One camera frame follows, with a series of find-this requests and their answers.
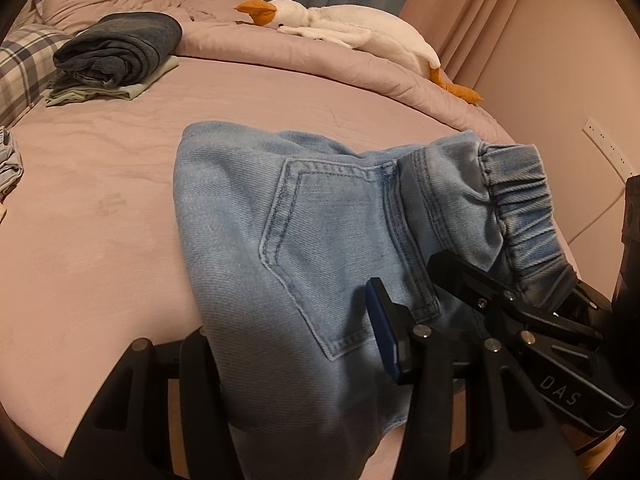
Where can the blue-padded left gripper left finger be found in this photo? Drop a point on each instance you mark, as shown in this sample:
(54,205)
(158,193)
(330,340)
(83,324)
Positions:
(125,432)

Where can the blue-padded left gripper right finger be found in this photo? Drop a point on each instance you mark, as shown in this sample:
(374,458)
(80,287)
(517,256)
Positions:
(473,412)

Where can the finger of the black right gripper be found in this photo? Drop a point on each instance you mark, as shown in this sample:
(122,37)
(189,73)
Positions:
(492,299)

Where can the light blue denim pants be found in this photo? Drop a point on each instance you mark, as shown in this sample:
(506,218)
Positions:
(280,234)

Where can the pink bed sheet mattress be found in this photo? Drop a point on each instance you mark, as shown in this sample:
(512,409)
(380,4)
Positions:
(91,256)

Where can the white goose plush toy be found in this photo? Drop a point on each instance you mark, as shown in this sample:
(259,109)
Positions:
(358,28)

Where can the pink curtain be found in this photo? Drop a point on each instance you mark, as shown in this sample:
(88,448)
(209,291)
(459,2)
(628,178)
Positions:
(465,5)

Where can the pale green folded cloth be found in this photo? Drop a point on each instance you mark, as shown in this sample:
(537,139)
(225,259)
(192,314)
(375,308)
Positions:
(65,92)

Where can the dark folded jeans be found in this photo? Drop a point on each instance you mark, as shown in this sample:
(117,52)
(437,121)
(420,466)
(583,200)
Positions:
(120,49)

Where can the plaid pillow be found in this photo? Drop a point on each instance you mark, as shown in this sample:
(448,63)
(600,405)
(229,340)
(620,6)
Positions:
(27,67)

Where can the pink quilted comforter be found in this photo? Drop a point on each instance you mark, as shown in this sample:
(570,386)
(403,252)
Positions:
(211,29)

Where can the white wall power strip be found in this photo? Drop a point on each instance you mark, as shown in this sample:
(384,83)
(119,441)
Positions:
(609,149)

